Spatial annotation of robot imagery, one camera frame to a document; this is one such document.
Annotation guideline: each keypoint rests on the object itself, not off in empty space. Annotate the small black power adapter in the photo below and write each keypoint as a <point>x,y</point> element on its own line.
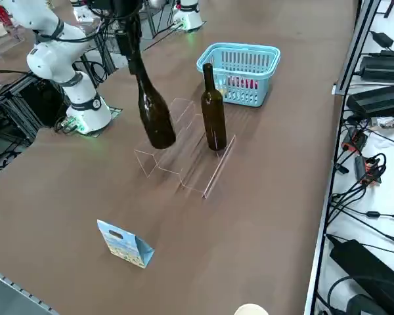
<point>382,39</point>

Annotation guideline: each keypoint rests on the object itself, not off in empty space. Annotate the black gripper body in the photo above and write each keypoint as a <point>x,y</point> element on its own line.
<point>127,14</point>

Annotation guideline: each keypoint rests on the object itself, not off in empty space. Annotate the aluminium frame profile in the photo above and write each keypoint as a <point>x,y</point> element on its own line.
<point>354,52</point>

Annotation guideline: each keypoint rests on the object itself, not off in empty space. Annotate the aluminium table edge rail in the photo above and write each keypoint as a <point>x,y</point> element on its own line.
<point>318,249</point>

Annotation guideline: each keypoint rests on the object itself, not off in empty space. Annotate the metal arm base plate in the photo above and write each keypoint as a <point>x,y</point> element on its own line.
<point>115,113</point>

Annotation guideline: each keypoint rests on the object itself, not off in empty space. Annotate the clear acrylic stepped shelf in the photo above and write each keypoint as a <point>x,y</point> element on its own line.
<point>190,177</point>

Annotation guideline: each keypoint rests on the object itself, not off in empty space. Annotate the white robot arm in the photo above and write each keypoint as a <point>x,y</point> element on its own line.
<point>62,55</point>
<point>192,18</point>

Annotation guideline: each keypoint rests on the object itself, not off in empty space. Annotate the grey metal rail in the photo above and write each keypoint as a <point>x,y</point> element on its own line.
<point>6,288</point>

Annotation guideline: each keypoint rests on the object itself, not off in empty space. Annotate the light blue plastic basket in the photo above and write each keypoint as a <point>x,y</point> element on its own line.
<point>246,101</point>

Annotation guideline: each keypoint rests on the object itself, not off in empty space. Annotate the small yellow object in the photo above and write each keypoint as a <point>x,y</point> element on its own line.
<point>222,90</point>

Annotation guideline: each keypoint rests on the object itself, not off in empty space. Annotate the dark wine bottle high shoulders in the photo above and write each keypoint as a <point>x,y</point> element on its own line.
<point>213,124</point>

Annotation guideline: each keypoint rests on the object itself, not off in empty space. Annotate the dark wine bottle sloped shoulders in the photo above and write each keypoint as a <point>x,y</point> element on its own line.
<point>157,124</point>

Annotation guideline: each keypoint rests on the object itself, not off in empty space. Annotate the blue printed paper bag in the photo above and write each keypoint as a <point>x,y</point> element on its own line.
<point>121,243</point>

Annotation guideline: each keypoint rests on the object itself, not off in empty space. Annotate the large black power adapter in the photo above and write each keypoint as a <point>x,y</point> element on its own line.
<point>364,265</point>

